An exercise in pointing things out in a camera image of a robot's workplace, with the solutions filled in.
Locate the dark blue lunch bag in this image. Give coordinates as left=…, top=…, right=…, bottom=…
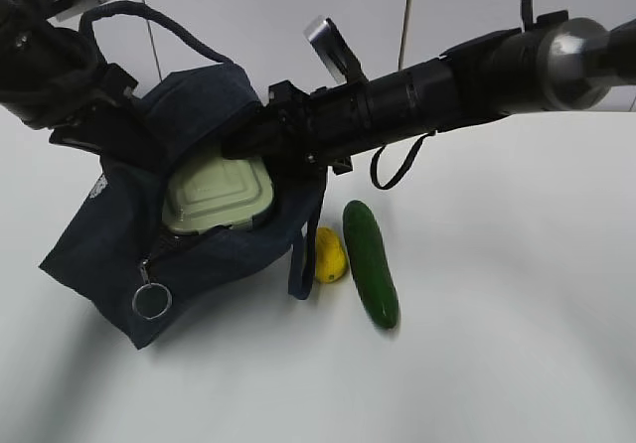
left=41, top=1, right=327, bottom=349

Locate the yellow toy lemon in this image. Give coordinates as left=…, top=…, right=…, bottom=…
left=315, top=227, right=348, bottom=284

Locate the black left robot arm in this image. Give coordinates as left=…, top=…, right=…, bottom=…
left=1, top=0, right=165, bottom=171

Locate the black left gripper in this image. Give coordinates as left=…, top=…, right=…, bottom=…
left=49, top=64, right=166, bottom=165

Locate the green cucumber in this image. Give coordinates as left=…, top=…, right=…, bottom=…
left=342, top=200, right=400, bottom=331

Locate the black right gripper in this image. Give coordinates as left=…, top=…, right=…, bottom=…
left=222, top=79, right=366, bottom=174

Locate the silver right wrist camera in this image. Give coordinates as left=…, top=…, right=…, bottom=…
left=304, top=16, right=367, bottom=84

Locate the green lid glass food container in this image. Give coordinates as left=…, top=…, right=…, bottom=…
left=162, top=157, right=274, bottom=234

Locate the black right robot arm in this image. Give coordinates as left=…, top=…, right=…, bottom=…
left=221, top=0, right=635, bottom=174

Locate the silver zipper pull ring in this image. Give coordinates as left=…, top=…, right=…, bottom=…
left=132, top=259, right=174, bottom=320

